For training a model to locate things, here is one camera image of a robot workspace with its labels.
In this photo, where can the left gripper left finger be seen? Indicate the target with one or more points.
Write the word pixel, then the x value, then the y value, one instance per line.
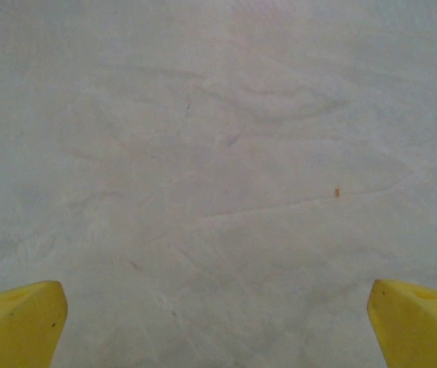
pixel 15 326

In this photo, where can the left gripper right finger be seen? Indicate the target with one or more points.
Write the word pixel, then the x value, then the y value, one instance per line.
pixel 418 329

